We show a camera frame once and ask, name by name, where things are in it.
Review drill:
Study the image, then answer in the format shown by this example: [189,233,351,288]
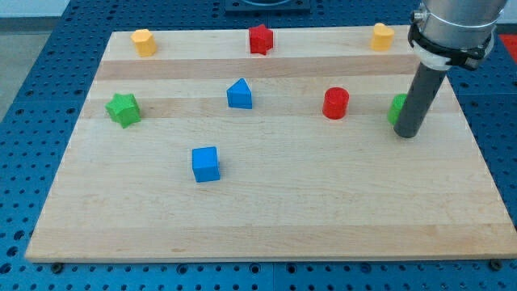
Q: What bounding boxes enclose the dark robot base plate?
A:
[223,0,311,12]

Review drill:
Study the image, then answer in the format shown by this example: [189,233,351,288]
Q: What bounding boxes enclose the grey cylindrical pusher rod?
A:
[393,63,446,138]

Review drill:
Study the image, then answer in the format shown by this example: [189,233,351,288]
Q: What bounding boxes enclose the yellow heart block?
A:
[370,23,395,52]

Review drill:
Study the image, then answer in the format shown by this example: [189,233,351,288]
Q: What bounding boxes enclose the green block behind rod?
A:
[387,94,407,125]

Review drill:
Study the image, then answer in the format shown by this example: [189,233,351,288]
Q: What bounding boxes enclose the light wooden board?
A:
[25,26,516,263]

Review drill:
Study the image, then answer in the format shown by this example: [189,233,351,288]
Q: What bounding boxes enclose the red cylinder block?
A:
[322,87,350,120]

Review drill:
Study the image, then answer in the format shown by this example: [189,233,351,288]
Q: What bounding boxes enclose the blue triangular prism block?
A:
[226,78,253,109]

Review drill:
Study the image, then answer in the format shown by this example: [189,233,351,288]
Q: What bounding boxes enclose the yellow hexagon block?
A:
[130,29,158,57]

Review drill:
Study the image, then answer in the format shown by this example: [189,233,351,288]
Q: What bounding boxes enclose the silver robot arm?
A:
[408,0,506,71]

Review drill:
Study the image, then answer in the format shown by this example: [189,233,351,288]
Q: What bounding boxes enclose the blue cube block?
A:
[191,146,221,183]

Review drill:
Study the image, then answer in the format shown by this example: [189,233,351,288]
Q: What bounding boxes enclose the green star block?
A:
[105,93,141,129]

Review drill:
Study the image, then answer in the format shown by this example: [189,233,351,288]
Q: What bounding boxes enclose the red star block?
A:
[248,24,274,55]

